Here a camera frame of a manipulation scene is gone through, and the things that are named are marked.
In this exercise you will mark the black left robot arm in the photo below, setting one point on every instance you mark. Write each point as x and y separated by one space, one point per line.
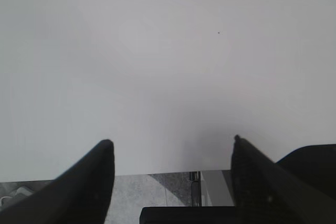
189 215

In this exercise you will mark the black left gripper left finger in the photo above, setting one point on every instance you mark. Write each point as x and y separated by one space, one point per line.
82 194

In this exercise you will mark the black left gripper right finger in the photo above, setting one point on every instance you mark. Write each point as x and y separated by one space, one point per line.
299 188

